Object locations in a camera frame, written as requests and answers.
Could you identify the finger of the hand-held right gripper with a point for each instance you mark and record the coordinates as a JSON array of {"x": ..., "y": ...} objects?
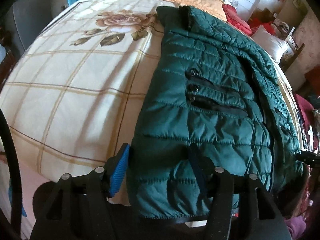
[{"x": 308, "y": 157}]

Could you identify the cream floral bed sheet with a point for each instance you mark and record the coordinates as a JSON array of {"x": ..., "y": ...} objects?
[{"x": 75, "y": 92}]

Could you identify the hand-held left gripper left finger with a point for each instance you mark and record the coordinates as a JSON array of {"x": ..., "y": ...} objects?
[{"x": 120, "y": 166}]

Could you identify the green quilted jacket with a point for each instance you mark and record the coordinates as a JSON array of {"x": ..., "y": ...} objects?
[{"x": 200, "y": 105}]

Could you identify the white pillow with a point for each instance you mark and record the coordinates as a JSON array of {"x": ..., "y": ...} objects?
[{"x": 270, "y": 43}]

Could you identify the wooden chair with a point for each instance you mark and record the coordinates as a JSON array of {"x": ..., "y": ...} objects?
[{"x": 293, "y": 52}]

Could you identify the maroon blanket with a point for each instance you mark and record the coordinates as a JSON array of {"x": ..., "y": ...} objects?
[{"x": 303, "y": 112}]

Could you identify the red heart pillow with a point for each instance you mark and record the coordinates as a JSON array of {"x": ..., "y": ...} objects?
[{"x": 236, "y": 17}]

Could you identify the purple cloth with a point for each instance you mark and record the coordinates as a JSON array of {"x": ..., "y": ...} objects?
[{"x": 296, "y": 230}]

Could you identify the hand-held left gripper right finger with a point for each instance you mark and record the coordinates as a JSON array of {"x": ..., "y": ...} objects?
[{"x": 222, "y": 180}]

